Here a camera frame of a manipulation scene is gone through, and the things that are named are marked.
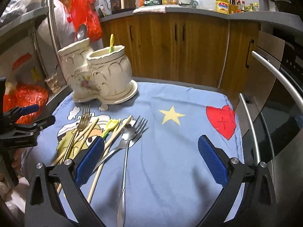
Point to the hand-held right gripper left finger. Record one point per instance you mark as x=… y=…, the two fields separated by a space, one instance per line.
x=90 y=160

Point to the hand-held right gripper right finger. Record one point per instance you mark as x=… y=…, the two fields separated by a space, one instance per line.
x=213 y=162

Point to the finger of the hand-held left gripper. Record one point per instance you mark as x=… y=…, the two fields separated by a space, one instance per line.
x=29 y=109
x=43 y=121

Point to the wooden chopstick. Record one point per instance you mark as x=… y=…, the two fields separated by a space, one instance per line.
x=59 y=188
x=94 y=186
x=87 y=130
x=123 y=124

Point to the silver spoon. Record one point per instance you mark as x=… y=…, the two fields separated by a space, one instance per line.
x=124 y=170

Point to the gold fork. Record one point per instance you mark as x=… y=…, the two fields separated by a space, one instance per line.
x=84 y=120

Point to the yellow tulip-shaped utensil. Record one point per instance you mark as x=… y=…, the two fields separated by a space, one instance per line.
x=111 y=125

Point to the silver fork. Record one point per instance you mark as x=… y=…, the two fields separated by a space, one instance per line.
x=140 y=126

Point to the cream ceramic utensil holder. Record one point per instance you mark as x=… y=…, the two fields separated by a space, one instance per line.
x=111 y=73

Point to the person's left hand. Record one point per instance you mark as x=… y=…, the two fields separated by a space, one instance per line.
x=17 y=162

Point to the crumpled red plastic bag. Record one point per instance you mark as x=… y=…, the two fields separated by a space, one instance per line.
x=28 y=97

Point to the clear plastic cup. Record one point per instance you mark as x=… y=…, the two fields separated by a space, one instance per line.
x=52 y=83

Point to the blue printed cloth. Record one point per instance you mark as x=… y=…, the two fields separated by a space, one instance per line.
x=165 y=160

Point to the stainless steel oven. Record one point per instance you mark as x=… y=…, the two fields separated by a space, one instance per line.
x=281 y=123

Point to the grey metal shelf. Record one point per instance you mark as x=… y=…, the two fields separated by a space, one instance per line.
x=21 y=21

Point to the white plastic bag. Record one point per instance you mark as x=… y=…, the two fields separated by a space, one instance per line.
x=62 y=23

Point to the metal spoon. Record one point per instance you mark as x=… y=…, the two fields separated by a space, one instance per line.
x=82 y=32

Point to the yellow plastic spoon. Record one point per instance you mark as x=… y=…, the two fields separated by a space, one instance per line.
x=111 y=43

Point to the clear plastic bags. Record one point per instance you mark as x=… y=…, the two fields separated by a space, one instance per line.
x=19 y=0

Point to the hanging red plastic bag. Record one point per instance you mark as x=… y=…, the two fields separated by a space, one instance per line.
x=86 y=11

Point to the wooden base cabinets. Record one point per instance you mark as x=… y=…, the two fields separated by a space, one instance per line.
x=165 y=52

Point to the electric pressure cooker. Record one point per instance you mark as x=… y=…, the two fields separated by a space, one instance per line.
x=123 y=2

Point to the grey countertop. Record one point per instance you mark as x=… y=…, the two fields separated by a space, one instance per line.
x=260 y=19

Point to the white towel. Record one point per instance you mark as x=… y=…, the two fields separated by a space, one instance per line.
x=149 y=9

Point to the yellow oil jug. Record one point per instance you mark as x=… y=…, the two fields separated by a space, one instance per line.
x=222 y=6

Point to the row of sauce bottles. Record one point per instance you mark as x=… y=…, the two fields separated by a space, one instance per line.
x=248 y=7

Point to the yellow knife block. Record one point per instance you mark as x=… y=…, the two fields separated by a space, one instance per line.
x=233 y=4

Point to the green box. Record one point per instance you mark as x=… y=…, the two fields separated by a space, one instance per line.
x=152 y=3

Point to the curved steel rail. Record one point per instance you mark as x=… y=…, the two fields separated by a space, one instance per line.
x=52 y=28

